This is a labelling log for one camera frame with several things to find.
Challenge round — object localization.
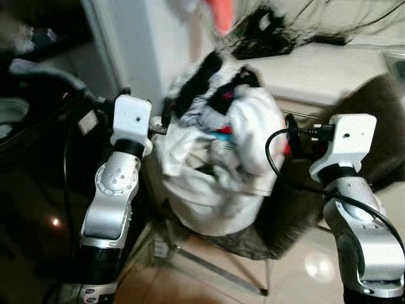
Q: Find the grey furry chair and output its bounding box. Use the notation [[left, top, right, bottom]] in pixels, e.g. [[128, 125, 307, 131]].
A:
[[149, 73, 405, 298]]

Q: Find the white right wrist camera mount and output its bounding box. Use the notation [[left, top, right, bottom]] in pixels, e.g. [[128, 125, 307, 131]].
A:
[[309, 114, 378, 181]]

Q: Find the black garment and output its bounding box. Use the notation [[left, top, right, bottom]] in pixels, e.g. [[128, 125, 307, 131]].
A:
[[172, 51, 261, 120]]

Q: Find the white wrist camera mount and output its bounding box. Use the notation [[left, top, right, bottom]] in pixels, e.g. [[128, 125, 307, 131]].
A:
[[309, 114, 378, 181], [109, 94, 154, 158]]

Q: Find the orange-red hanging bag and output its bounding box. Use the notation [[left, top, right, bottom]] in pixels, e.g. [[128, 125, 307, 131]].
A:
[[204, 0, 240, 37]]

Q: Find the white clothes pile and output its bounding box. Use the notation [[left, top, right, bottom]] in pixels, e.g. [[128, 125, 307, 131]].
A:
[[152, 57, 289, 238]]

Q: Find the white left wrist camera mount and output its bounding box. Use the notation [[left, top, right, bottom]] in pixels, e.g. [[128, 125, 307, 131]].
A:
[[109, 94, 154, 158]]

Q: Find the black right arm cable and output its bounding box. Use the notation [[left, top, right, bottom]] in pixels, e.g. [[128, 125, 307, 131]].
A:
[[265, 127, 405, 254]]

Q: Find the white refrigerator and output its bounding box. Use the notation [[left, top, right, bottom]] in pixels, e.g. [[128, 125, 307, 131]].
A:
[[82, 0, 216, 111]]

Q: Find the steel sink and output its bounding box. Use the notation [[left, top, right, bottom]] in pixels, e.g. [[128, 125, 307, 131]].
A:
[[382, 51, 405, 80]]

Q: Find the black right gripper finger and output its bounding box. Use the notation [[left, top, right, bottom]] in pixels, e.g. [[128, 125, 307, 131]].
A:
[[285, 114, 302, 156]]

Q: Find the cream kitchen counter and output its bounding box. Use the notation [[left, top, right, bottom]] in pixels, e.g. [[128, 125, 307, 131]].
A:
[[250, 38, 405, 121]]

